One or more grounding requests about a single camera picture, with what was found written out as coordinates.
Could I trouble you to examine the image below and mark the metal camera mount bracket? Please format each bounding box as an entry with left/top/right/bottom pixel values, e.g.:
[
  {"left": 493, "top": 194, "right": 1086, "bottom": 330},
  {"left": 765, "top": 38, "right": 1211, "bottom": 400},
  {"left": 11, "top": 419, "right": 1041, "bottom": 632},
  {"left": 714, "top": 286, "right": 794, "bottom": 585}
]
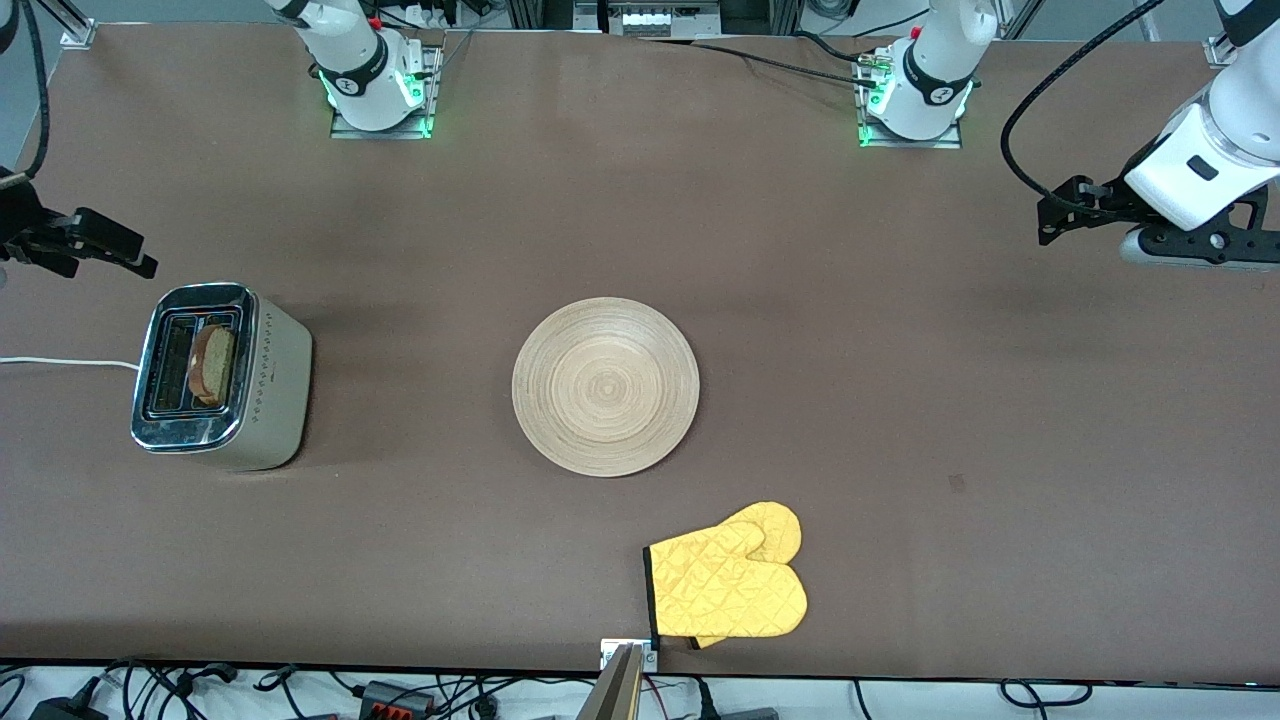
[{"left": 600, "top": 638, "right": 660, "bottom": 673}]

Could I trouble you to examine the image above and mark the tan camera mount bar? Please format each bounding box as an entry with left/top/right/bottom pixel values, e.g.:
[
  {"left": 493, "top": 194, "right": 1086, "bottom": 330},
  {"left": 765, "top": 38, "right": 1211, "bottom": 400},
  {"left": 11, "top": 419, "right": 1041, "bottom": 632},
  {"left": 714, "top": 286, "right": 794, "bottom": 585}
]
[{"left": 575, "top": 645, "right": 646, "bottom": 720}]

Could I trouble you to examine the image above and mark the yellow quilted oven mitt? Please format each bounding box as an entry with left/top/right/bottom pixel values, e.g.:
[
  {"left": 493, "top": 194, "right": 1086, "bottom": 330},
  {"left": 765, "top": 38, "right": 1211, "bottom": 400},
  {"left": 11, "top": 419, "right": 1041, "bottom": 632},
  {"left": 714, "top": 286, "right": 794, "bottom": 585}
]
[{"left": 643, "top": 501, "right": 808, "bottom": 650}]

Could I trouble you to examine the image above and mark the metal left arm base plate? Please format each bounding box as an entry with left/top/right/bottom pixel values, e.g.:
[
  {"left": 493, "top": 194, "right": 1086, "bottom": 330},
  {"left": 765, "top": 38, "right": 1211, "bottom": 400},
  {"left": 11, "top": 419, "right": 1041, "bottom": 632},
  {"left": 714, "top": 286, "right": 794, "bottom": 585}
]
[{"left": 855, "top": 50, "right": 964, "bottom": 150}]

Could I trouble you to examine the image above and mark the long black table cable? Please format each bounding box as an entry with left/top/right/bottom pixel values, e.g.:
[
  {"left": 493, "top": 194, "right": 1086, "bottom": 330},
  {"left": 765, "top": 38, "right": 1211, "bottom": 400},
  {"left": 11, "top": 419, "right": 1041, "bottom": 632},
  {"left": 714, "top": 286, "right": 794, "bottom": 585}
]
[{"left": 640, "top": 36, "right": 881, "bottom": 89}]

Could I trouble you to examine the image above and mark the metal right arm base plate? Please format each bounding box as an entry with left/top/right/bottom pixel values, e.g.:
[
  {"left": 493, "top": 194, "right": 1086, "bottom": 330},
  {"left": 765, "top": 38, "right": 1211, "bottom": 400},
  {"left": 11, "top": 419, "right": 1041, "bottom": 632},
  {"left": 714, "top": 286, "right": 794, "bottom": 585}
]
[{"left": 330, "top": 45, "right": 439, "bottom": 140}]

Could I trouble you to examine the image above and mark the black looped floor cable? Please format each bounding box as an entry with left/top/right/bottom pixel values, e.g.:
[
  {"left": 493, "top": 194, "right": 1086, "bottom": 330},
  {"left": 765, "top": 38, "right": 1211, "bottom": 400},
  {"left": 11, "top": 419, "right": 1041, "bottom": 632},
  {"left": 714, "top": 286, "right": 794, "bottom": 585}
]
[{"left": 1000, "top": 679, "right": 1093, "bottom": 711}]

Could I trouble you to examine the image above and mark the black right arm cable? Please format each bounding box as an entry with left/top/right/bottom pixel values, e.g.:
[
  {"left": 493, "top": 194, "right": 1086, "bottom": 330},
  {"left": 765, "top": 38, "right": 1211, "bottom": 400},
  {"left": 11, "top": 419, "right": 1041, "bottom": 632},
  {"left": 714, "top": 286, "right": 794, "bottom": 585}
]
[{"left": 18, "top": 0, "right": 53, "bottom": 183}]

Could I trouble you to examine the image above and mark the black power adapter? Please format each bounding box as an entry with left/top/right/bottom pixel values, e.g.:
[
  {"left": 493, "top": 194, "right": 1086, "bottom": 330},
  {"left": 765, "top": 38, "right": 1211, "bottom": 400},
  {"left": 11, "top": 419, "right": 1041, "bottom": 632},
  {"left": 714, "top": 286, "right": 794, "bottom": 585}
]
[{"left": 28, "top": 695, "right": 109, "bottom": 720}]

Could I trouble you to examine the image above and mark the brown bread slice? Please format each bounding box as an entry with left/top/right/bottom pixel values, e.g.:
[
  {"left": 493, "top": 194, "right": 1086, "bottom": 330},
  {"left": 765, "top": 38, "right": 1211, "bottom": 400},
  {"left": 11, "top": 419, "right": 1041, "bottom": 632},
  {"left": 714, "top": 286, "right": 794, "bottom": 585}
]
[{"left": 188, "top": 322, "right": 239, "bottom": 408}]

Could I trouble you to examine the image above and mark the silver beige two-slot toaster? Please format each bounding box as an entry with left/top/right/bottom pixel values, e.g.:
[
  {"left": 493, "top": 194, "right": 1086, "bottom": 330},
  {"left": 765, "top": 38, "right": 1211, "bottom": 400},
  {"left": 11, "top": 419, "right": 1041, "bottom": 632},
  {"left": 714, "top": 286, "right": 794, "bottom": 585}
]
[{"left": 130, "top": 282, "right": 314, "bottom": 473}]

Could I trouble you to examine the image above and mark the black orange connector block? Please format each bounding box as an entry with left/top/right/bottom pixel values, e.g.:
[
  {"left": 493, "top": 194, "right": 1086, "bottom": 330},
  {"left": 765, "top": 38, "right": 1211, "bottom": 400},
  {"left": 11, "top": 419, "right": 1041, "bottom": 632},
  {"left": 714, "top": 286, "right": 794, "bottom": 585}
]
[{"left": 358, "top": 680, "right": 438, "bottom": 717}]

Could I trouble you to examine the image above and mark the white toaster power cord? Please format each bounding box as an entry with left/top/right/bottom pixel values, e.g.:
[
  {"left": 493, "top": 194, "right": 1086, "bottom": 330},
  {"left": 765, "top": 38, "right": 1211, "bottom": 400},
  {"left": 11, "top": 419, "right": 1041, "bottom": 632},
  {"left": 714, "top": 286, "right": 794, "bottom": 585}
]
[{"left": 0, "top": 355, "right": 142, "bottom": 371}]

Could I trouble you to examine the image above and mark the round wooden plate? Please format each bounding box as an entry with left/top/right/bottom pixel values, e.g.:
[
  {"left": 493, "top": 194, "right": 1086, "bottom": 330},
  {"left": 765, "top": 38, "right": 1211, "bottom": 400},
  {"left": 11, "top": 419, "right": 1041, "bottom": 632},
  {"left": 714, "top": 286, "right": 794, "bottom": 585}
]
[{"left": 512, "top": 296, "right": 701, "bottom": 478}]

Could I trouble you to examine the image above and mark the white power strip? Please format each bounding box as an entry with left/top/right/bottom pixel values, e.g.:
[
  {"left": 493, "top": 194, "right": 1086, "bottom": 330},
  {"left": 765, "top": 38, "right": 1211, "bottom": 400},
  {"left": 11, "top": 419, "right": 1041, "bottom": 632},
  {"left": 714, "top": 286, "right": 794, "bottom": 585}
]
[{"left": 600, "top": 0, "right": 723, "bottom": 37}]

